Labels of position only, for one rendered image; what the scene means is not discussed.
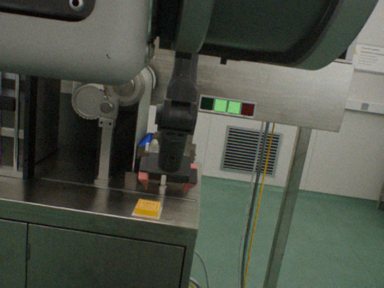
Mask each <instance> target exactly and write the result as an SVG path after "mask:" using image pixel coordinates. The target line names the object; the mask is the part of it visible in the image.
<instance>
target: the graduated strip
mask: <svg viewBox="0 0 384 288"><path fill-rule="evenodd" d="M42 179H46V180H50V181H58V182H66V183H71V184H79V185H87V186H92V187H100V188H107V189H113V190H117V191H124V192H129V193H137V194H145V195H150V196H158V197H166V198H171V199H179V200H187V201H191V202H196V199H188V198H184V197H175V196H168V195H163V194H154V193H147V192H142V191H133V190H130V189H125V188H117V187H110V186H104V185H96V184H89V183H84V182H76V181H68V180H63V179H55V178H47V177H43V178H42Z"/></svg>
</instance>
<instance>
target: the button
mask: <svg viewBox="0 0 384 288"><path fill-rule="evenodd" d="M160 208H161V202H156V201H151V200H143V199H139V201H138V203H137V205H136V207H135V215H143V216H148V217H156V218H158V215H159V212H160Z"/></svg>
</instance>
